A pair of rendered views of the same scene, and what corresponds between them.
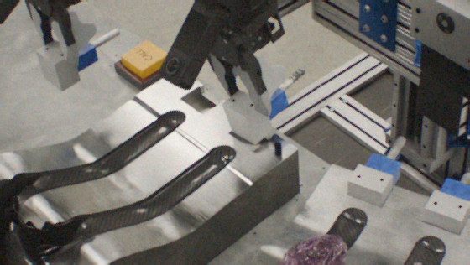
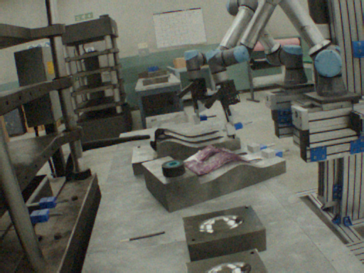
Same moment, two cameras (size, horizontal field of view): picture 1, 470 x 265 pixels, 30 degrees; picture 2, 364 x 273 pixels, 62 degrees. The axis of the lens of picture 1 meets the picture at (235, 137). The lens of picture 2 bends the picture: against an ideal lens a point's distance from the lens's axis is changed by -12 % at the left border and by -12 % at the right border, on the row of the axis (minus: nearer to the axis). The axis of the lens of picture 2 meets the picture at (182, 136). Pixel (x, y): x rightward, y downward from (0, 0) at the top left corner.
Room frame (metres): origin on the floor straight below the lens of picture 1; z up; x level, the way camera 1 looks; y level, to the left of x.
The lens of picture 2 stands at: (-0.52, -0.71, 1.33)
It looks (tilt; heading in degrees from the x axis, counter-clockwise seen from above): 15 degrees down; 35
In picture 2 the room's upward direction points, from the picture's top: 9 degrees counter-clockwise
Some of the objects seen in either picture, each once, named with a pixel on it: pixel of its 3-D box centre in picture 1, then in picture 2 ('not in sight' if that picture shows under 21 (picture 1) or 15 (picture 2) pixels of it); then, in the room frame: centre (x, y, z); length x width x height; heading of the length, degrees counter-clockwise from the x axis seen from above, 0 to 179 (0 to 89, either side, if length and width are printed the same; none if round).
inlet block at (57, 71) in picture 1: (84, 50); (204, 117); (1.06, 0.22, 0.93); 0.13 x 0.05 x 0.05; 128
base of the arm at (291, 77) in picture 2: not in sight; (295, 74); (1.51, -0.20, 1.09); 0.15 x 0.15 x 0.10
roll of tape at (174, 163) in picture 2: not in sight; (173, 168); (0.37, -0.04, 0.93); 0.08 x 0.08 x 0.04
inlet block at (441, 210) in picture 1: (458, 194); (277, 153); (0.76, -0.29, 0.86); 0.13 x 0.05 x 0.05; 145
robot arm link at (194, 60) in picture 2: not in sight; (193, 60); (1.05, 0.23, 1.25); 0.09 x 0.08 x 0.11; 149
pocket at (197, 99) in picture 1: (203, 108); not in sight; (0.97, 0.04, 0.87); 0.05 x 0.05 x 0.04; 38
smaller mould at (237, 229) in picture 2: not in sight; (222, 234); (0.17, -0.32, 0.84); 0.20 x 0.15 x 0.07; 128
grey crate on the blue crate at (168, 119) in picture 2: not in sight; (166, 121); (3.40, 2.22, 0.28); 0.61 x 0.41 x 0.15; 128
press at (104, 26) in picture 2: not in sight; (97, 77); (3.73, 3.87, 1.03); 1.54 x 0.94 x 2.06; 38
